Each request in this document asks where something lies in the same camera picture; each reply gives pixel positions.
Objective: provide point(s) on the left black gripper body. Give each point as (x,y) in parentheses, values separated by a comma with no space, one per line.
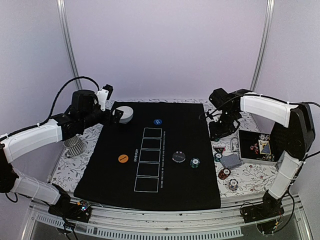
(106,121)

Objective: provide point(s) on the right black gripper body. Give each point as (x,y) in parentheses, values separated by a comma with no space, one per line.
(225,127)

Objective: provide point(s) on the blue small blind button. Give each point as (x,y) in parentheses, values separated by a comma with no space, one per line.
(157,122)

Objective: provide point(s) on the orange big blind button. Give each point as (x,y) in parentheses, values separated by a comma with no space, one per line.
(123,158)

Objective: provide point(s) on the teal poker chip stack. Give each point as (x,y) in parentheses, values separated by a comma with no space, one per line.
(194,162)

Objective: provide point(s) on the black dealer button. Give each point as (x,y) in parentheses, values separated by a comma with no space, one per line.
(178,157)

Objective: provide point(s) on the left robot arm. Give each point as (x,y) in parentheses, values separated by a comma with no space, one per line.
(87,109)

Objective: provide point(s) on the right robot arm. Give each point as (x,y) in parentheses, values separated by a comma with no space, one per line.
(293,133)

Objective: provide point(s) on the white ceramic bowl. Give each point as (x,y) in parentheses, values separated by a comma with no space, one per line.
(127,116)

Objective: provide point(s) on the black triangular chip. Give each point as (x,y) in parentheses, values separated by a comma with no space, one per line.
(219,149)

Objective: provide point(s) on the aluminium poker case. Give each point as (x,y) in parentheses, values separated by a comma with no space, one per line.
(261,148)

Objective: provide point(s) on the blue playing card deck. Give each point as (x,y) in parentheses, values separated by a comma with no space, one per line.
(231,161)

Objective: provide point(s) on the striped metal cup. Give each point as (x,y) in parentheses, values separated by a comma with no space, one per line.
(74,146)

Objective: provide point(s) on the orange poker chip stack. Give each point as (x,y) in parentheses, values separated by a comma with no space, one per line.
(224,173)

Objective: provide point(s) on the white poker chip stack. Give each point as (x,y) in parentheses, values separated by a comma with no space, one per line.
(233,185)

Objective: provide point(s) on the black poker felt mat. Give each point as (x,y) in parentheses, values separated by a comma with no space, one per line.
(151,180)

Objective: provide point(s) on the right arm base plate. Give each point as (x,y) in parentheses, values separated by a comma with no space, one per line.
(262,212)

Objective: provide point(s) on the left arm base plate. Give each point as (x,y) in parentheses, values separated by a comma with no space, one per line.
(80,211)

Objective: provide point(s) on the front aluminium rail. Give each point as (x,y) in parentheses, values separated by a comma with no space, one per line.
(112,223)

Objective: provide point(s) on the right aluminium frame post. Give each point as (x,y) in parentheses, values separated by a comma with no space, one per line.
(263,43)

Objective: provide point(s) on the aluminium frame post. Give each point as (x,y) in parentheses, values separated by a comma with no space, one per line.
(62,13)
(263,43)

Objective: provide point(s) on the left aluminium frame post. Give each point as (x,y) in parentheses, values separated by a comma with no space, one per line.
(62,13)

